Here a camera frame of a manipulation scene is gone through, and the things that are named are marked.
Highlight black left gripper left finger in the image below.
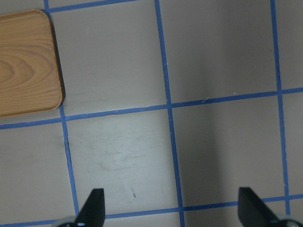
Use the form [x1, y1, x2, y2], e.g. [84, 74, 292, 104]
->
[74, 189, 105, 227]

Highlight wooden rectangular tray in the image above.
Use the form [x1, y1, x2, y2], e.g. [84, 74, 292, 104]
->
[0, 9, 64, 118]

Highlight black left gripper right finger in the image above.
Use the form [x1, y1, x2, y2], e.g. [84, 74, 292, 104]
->
[238, 187, 280, 227]

